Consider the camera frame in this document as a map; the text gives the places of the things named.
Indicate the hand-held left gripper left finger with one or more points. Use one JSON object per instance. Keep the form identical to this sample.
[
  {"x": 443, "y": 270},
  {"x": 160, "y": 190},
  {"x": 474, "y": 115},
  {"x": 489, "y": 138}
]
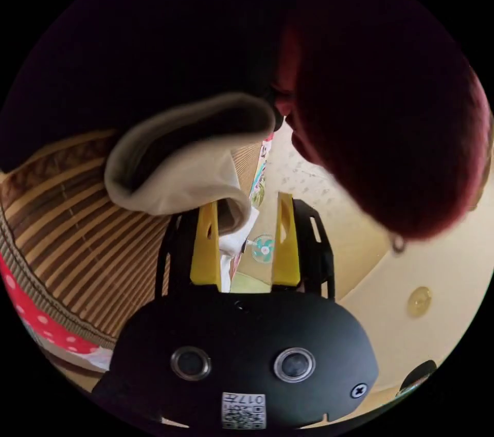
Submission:
[{"x": 205, "y": 252}]

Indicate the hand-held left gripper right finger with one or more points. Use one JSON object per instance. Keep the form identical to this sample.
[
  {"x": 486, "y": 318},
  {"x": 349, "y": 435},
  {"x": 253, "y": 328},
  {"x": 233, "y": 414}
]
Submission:
[{"x": 286, "y": 252}]

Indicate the white long sleeve shirt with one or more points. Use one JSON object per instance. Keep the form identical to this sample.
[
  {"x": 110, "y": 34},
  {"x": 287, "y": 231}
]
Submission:
[{"x": 181, "y": 178}]

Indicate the green fan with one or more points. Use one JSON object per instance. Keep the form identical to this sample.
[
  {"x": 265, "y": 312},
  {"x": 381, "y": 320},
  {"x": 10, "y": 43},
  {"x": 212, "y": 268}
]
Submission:
[{"x": 264, "y": 249}]

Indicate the round ceiling lamp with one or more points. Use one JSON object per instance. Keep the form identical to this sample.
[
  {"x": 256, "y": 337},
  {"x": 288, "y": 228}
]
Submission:
[{"x": 418, "y": 302}]

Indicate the person's body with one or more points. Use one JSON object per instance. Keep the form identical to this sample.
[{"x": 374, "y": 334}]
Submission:
[{"x": 386, "y": 136}]

